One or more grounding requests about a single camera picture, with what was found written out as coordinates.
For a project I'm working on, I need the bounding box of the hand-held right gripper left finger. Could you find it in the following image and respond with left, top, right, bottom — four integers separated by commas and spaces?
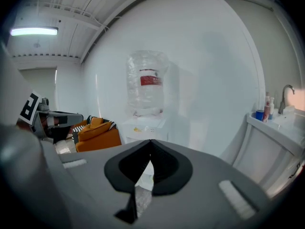
58, 139, 152, 229

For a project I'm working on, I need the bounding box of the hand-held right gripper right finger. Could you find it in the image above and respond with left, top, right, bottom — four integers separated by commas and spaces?
137, 139, 275, 229

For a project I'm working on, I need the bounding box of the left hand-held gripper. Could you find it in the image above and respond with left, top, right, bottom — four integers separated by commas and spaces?
18, 89, 84, 140

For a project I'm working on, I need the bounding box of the white water dispenser cabinet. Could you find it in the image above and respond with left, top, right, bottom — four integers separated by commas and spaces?
121, 117, 169, 190

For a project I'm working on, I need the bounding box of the white sink cabinet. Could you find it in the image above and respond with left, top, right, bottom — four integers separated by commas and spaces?
232, 111, 305, 198

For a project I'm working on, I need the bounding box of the orange sofa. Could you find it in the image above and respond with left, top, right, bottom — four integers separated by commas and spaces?
71, 115, 122, 153

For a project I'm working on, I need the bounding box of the clear water jug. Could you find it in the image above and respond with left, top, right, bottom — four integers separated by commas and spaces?
126, 50, 170, 117

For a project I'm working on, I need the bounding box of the ceiling tube light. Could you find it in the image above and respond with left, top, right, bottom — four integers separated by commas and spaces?
10, 27, 59, 37

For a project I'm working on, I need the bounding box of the red white bottle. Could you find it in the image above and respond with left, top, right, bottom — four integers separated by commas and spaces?
263, 92, 270, 123

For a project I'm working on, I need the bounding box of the white pump bottle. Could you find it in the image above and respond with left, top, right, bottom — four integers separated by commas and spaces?
267, 96, 275, 120

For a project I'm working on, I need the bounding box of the metal faucet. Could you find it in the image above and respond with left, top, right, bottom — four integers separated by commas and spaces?
278, 84, 295, 115

